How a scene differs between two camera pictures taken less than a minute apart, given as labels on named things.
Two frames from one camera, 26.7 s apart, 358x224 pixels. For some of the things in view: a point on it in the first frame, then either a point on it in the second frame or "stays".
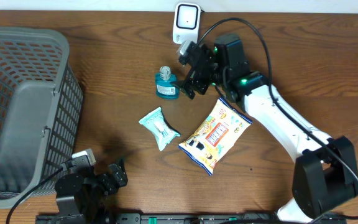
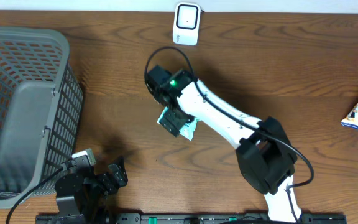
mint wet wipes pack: [163, 133] → [188, 130]
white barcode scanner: [186, 22] stays
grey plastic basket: [31, 105] stays
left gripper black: [111, 185] stays
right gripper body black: [208, 75] → [174, 119]
